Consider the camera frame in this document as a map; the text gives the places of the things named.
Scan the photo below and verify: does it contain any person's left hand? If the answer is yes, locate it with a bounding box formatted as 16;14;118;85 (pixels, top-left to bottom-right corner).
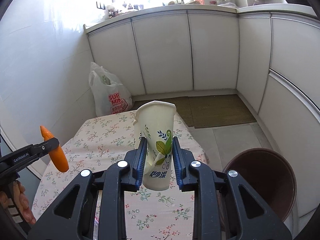
1;180;36;225

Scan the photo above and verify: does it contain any white plastic shopping bag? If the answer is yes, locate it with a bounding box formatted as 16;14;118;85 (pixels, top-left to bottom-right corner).
88;62;133;116

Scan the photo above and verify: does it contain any floral tablecloth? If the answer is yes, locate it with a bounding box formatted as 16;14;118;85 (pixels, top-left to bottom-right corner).
28;111;195;239

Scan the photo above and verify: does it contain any floral paper cup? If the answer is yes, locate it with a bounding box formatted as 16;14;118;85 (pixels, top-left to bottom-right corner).
133;101;176;191

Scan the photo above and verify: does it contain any brown floor mat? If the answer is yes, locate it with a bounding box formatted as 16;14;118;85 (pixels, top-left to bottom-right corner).
132;94;256;128

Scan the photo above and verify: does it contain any orange peel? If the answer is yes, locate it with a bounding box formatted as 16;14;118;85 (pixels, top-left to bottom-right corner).
40;126;69;172

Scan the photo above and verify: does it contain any brown trash bin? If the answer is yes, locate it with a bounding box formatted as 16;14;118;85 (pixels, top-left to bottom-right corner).
223;148;297;221

